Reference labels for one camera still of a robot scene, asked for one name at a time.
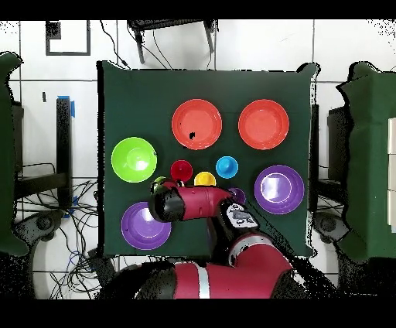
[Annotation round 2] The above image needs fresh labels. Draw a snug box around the orange plastic bowl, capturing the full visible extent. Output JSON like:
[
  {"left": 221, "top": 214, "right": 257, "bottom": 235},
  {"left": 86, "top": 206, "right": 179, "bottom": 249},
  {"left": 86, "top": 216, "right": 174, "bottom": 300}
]
[
  {"left": 237, "top": 98, "right": 291, "bottom": 151},
  {"left": 171, "top": 98, "right": 224, "bottom": 151}
]

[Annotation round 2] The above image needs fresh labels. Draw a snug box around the green plastic cup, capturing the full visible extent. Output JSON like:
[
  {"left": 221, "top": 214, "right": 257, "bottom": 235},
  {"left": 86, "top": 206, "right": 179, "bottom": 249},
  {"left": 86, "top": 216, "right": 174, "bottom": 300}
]
[{"left": 150, "top": 176, "right": 168, "bottom": 195}]

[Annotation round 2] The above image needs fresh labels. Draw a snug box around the white box stack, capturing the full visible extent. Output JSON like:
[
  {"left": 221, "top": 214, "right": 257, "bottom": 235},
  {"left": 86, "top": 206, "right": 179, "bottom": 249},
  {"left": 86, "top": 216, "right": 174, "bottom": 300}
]
[{"left": 387, "top": 117, "right": 396, "bottom": 233}]

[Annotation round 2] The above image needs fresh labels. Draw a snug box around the yellow plastic cup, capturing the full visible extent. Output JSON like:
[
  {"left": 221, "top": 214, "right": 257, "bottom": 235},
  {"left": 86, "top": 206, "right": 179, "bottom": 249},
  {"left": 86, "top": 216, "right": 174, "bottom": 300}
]
[{"left": 193, "top": 171, "right": 217, "bottom": 187}]

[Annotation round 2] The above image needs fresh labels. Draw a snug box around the red plastic cup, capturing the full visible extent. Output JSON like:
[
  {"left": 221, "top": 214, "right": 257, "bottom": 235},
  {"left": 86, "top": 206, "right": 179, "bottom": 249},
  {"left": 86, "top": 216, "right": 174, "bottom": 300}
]
[{"left": 169, "top": 159, "right": 194, "bottom": 183}]

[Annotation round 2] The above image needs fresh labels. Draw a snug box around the blue plastic cup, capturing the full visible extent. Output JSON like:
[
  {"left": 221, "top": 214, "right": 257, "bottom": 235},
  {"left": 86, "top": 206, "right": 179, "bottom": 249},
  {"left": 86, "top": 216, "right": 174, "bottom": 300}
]
[{"left": 215, "top": 155, "right": 240, "bottom": 179}]

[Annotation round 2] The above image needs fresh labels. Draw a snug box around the purple plastic cup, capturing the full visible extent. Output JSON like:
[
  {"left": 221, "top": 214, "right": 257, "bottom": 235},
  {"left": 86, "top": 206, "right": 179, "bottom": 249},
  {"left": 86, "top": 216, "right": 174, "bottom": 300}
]
[{"left": 227, "top": 187, "right": 248, "bottom": 206}]

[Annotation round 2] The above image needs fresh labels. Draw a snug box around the green plastic bowl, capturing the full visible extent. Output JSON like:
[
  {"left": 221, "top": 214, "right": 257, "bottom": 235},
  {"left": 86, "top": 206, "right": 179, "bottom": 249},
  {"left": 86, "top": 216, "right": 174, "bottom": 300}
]
[{"left": 111, "top": 136, "right": 158, "bottom": 184}]

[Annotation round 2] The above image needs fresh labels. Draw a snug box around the purple plastic bowl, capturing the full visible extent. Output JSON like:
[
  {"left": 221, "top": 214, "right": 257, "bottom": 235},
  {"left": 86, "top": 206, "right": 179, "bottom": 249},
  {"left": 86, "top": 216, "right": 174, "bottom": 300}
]
[
  {"left": 254, "top": 164, "right": 306, "bottom": 215},
  {"left": 121, "top": 201, "right": 172, "bottom": 251}
]

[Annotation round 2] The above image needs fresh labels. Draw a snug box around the dark green tablecloth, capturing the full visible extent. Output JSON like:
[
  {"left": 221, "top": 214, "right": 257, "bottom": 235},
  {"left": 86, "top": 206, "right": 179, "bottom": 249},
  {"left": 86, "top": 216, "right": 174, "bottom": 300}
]
[{"left": 96, "top": 60, "right": 319, "bottom": 260}]

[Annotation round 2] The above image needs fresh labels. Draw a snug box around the black beam with blue tape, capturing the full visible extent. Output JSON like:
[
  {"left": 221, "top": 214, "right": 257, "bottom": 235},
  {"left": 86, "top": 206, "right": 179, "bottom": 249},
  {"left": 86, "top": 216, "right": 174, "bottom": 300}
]
[{"left": 56, "top": 94, "right": 76, "bottom": 209}]

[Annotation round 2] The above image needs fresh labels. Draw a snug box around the black power box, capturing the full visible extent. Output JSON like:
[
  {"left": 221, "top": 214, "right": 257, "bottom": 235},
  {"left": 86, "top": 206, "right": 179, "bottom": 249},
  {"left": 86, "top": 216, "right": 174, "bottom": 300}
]
[{"left": 87, "top": 249, "right": 117, "bottom": 279}]

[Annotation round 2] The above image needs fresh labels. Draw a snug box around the black chair base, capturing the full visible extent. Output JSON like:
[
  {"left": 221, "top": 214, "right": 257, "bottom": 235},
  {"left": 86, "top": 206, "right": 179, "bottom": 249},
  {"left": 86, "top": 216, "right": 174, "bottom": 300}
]
[
  {"left": 13, "top": 210, "right": 64, "bottom": 245},
  {"left": 312, "top": 211, "right": 350, "bottom": 244}
]

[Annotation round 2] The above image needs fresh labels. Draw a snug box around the green cloth covered table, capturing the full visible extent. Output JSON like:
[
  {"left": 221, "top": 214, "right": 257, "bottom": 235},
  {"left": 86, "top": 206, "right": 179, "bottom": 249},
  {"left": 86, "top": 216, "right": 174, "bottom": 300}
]
[
  {"left": 0, "top": 51, "right": 29, "bottom": 257},
  {"left": 336, "top": 60, "right": 396, "bottom": 264}
]

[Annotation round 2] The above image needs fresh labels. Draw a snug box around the tangle of cables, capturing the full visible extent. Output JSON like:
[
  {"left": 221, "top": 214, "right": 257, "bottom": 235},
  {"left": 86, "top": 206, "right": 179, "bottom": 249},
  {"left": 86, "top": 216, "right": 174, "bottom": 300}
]
[{"left": 13, "top": 179, "right": 125, "bottom": 299}]

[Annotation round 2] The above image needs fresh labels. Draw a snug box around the black camera stand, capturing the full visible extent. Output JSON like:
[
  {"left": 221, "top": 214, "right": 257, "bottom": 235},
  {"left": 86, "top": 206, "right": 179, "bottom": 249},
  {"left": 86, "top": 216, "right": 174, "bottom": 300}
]
[{"left": 127, "top": 19, "right": 220, "bottom": 65}]

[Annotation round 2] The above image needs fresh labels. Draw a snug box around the black square frame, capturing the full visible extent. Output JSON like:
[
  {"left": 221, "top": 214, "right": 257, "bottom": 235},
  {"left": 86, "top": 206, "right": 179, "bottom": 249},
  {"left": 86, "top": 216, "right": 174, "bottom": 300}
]
[{"left": 45, "top": 20, "right": 91, "bottom": 56}]

